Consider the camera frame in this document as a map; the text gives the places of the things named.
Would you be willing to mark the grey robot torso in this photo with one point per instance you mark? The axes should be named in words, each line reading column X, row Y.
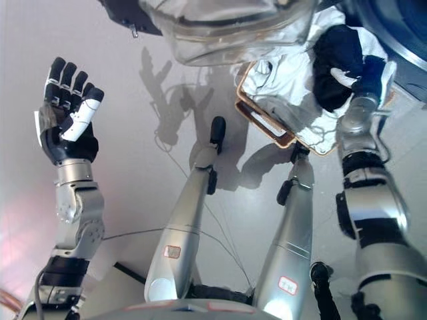
column 187, row 310

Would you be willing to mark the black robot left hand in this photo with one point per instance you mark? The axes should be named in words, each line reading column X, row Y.
column 73, row 143

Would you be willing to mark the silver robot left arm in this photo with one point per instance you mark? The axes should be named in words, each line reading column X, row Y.
column 80, row 213

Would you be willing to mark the silver robot right leg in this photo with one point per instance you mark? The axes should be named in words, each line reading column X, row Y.
column 293, row 216

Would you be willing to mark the black garment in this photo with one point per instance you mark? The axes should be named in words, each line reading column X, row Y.
column 337, row 46

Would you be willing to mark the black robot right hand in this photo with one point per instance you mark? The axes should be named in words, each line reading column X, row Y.
column 372, row 80

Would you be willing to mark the silver robot left leg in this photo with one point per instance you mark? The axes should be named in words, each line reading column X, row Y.
column 187, row 213

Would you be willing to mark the round glass washing machine door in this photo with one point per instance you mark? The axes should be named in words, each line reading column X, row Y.
column 213, row 50

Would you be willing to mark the silver robot leg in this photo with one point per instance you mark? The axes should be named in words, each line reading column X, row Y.
column 187, row 213
column 293, row 216

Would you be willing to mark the brown wicker laundry basket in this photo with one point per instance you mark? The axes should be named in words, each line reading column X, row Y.
column 247, row 111

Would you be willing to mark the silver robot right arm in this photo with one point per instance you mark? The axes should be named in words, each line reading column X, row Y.
column 377, row 213

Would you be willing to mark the dark grey washing machine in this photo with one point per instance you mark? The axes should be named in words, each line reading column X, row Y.
column 400, row 30

